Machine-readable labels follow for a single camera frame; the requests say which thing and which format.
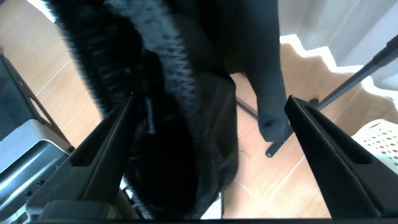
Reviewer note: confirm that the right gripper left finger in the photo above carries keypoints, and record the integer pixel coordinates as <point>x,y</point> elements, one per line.
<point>93,168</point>

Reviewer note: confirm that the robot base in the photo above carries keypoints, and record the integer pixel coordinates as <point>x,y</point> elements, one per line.
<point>28,161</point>

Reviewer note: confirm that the white laundry basket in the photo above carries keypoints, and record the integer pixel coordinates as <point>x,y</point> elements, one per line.
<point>382,146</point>

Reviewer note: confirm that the black shorts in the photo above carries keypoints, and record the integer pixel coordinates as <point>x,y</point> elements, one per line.
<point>174,124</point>

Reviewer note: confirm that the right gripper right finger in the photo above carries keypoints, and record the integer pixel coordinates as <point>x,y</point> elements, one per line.
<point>335,174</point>

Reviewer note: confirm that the black clothes rack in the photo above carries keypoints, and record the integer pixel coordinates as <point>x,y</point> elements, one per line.
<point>385,56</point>

